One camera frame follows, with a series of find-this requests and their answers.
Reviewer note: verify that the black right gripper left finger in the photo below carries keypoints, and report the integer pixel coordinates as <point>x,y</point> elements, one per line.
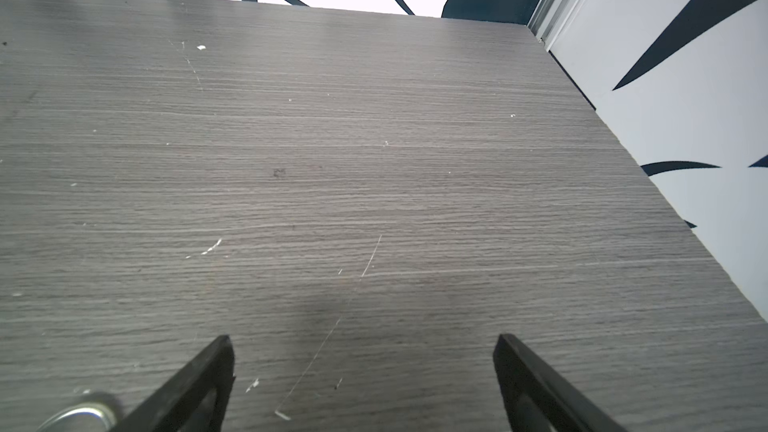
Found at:
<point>194,399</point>

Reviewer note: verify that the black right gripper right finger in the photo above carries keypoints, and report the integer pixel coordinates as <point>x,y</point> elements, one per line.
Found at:
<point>537,398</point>

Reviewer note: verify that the red safety padlock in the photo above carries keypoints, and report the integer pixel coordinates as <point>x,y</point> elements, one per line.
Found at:
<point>94,413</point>

